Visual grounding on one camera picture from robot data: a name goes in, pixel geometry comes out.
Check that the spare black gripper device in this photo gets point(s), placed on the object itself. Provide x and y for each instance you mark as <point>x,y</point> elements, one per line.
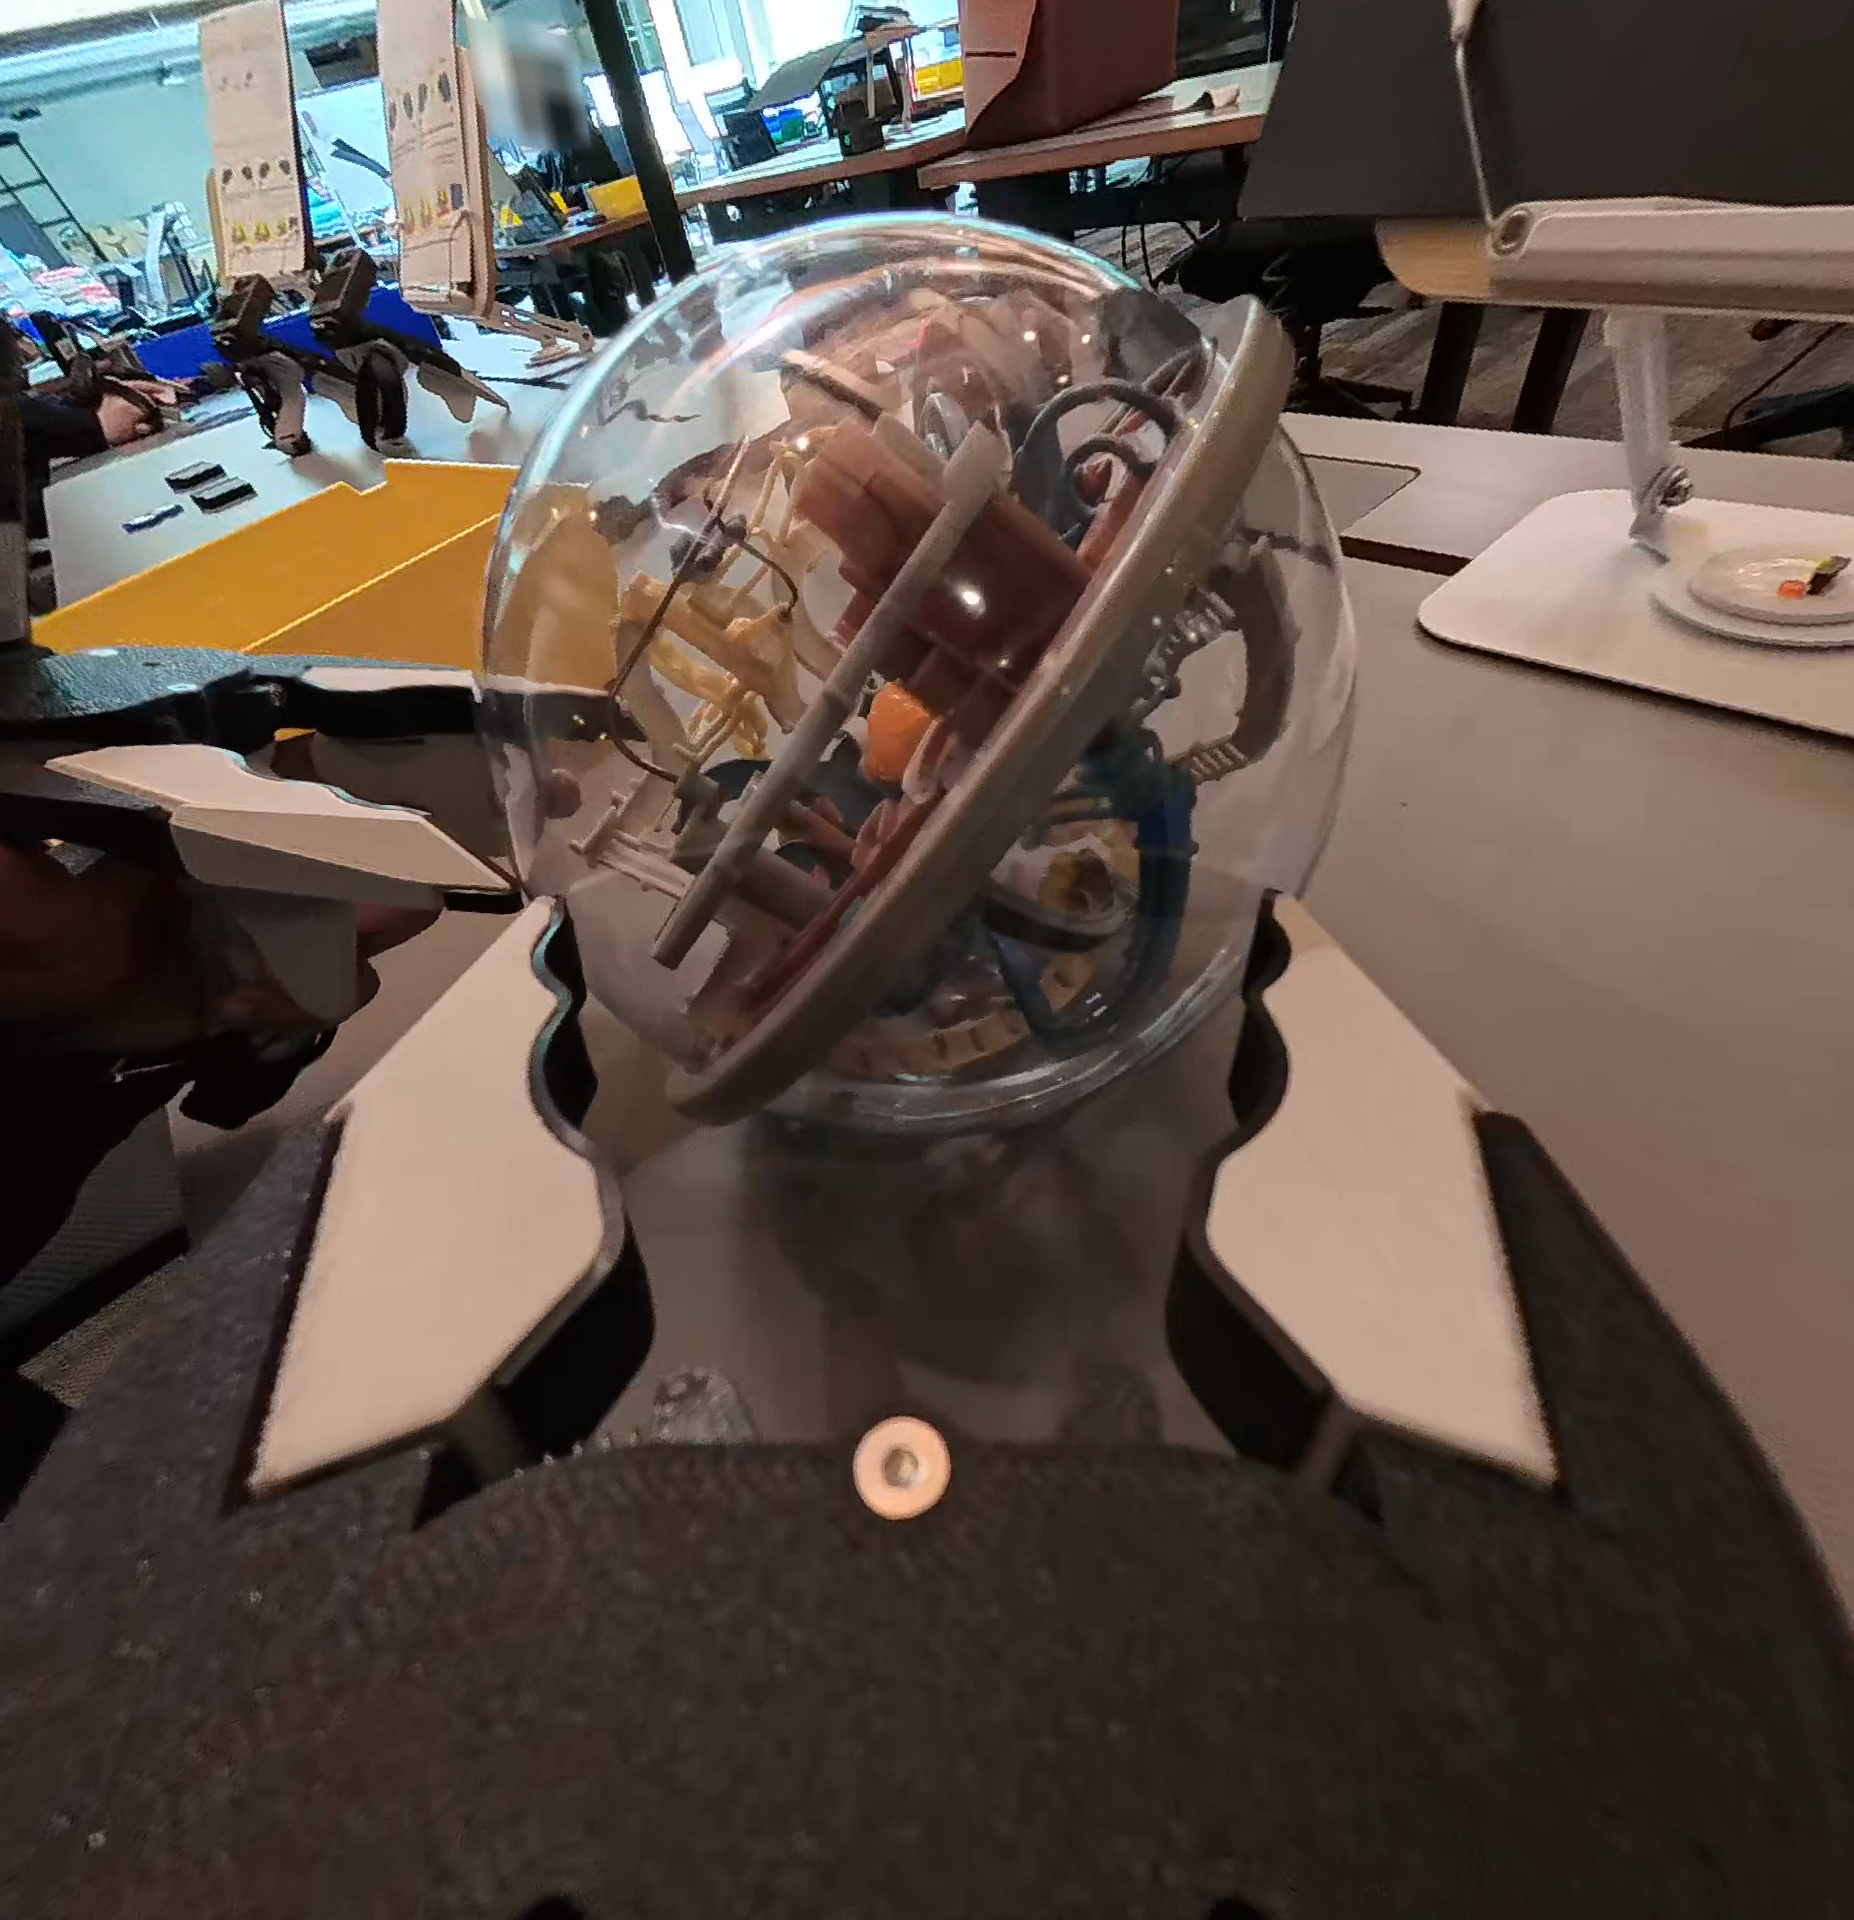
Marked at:
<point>249,326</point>
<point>343,290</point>

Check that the clear plastic maze ball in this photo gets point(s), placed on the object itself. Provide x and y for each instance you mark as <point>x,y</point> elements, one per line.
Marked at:
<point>926,672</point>

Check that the small orange black object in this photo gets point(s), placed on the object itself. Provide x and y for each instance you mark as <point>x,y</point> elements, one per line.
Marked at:
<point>1829,572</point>

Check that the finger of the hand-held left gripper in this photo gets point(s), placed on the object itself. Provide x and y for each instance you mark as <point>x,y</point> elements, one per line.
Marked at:
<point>402,688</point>
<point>295,835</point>

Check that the black pole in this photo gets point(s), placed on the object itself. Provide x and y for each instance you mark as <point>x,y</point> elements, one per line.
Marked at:
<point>634,103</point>

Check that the yellow plastic bin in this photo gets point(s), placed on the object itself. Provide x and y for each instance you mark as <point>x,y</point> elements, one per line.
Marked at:
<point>267,572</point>

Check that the grey desk brown edge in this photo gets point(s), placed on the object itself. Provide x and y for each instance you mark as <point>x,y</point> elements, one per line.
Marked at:
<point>101,524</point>

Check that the brown bag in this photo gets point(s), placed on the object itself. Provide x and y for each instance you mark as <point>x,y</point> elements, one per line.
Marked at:
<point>1062,67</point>

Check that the black office chair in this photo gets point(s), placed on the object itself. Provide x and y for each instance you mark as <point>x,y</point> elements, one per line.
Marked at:
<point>1272,288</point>

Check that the person's left forearm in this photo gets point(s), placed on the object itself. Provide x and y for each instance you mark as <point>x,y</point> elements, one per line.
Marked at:
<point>42,1172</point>

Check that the cardboard instruction board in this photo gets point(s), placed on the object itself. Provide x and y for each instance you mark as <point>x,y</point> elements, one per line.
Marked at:
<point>261,136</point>
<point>424,136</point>

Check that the wooden office desk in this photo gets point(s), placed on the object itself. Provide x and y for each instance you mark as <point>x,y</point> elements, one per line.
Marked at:
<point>1110,142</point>
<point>811,163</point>

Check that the person's left hand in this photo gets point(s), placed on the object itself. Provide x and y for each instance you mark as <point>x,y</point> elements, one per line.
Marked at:
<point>101,945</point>

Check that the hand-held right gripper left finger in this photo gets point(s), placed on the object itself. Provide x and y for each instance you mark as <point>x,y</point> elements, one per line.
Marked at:
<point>448,1200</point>

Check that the blue crate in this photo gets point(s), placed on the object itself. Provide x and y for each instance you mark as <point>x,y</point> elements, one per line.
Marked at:
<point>409,319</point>

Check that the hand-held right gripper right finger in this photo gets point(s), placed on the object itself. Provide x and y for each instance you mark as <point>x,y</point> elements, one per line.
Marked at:
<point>1360,1200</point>

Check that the white monitor stand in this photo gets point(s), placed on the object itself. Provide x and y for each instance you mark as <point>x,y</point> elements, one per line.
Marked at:
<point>1545,601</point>

